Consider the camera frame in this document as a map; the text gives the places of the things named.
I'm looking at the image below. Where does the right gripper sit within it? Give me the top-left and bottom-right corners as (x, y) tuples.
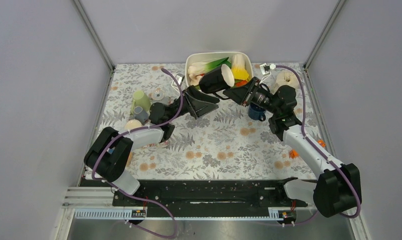
(223, 76), (280, 115)

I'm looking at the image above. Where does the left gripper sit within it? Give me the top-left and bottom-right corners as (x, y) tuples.
(165, 85), (220, 123)

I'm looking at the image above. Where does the dark blue mug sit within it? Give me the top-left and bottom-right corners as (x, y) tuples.
(248, 103), (266, 122)

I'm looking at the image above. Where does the cream white mug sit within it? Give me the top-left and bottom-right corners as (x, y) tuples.
(124, 119), (143, 131)

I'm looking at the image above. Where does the light grey-blue mug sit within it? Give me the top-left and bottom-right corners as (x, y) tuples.
(150, 88), (170, 105)

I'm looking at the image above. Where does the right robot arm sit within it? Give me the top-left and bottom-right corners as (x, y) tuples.
(223, 77), (362, 219)

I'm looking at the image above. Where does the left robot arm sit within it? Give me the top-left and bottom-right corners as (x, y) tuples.
(83, 93), (219, 206)

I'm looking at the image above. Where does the light green mug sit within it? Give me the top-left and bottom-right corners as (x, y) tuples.
(131, 90), (151, 114)

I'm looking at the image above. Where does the blue-grey textured square mug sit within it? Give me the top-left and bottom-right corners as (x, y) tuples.
(133, 106), (149, 125)

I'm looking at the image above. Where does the toy orange carrot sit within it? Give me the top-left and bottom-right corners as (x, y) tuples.
(235, 80), (248, 87)

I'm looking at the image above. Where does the toy yellow napa cabbage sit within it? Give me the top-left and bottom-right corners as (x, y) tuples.
(230, 53), (250, 81)

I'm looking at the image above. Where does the toy mushroom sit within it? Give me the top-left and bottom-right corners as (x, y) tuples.
(189, 74), (203, 87)

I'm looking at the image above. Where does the toy bok choy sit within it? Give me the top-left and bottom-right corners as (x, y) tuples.
(187, 57), (232, 76)

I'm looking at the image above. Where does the floral serving tray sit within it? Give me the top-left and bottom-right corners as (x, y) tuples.
(134, 96), (172, 149)

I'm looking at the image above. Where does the white rectangular dish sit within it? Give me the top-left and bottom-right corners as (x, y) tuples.
(183, 51), (254, 87)

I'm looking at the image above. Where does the orange clip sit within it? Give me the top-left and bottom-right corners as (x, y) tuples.
(289, 139), (326, 159)

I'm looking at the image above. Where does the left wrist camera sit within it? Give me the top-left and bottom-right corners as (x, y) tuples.
(171, 73), (185, 90)

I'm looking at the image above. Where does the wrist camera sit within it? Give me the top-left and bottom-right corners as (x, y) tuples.
(260, 63), (276, 77)
(171, 73), (185, 90)

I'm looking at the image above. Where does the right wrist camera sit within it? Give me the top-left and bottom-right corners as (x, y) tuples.
(260, 63), (276, 77)

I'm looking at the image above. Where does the aluminium frame rail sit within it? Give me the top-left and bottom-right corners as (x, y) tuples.
(71, 0), (115, 72)

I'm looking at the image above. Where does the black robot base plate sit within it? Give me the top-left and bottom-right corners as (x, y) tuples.
(112, 179), (309, 219)

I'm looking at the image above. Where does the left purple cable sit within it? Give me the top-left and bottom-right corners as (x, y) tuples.
(90, 68), (185, 240)

